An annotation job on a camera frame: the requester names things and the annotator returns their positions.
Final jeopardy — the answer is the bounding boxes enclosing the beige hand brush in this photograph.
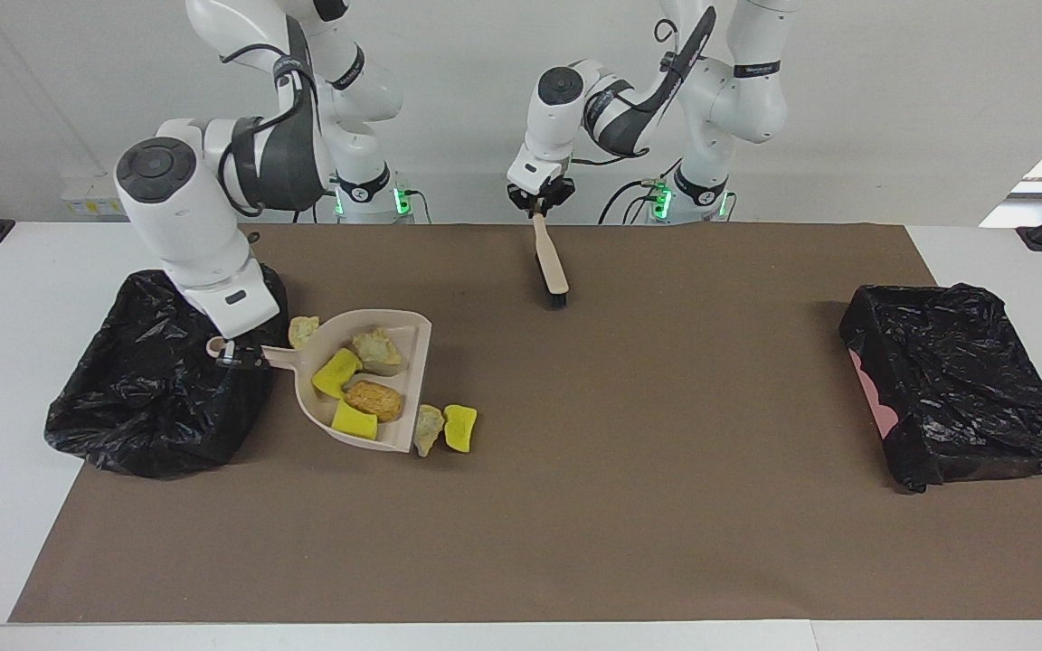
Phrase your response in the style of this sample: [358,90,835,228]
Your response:
[530,212,570,308]

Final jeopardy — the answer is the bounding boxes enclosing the curved yellow sponge piece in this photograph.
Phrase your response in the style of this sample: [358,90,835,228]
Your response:
[311,348,364,400]

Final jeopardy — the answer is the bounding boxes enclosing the yellow sponge piece green-backed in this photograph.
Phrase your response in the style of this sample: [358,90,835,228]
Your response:
[332,400,379,442]

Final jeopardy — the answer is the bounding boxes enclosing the brown sponge lump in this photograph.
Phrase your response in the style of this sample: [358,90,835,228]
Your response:
[344,380,405,423]

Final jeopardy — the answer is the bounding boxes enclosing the beige plastic dustpan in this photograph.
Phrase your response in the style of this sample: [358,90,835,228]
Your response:
[206,309,433,453]

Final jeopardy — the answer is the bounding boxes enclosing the black trash bag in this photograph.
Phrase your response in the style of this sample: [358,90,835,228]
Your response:
[838,283,1042,494]
[44,259,289,479]

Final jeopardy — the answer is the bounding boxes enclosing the pink bin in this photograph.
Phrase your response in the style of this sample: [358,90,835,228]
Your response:
[849,348,900,437]

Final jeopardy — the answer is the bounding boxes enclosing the white power box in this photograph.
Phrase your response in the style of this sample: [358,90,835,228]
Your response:
[60,172,158,218]

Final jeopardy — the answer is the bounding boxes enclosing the brown table mat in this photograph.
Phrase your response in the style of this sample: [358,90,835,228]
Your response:
[10,223,1042,623]

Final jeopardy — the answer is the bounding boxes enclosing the black base cable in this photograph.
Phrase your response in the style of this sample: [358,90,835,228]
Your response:
[598,178,667,225]

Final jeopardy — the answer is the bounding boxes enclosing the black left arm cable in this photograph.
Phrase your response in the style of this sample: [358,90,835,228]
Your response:
[571,5,721,173]

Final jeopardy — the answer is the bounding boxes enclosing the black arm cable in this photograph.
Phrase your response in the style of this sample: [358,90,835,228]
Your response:
[218,41,323,218]
[571,5,721,173]

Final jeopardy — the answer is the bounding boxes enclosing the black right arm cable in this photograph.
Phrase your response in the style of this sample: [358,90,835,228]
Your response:
[218,41,323,218]

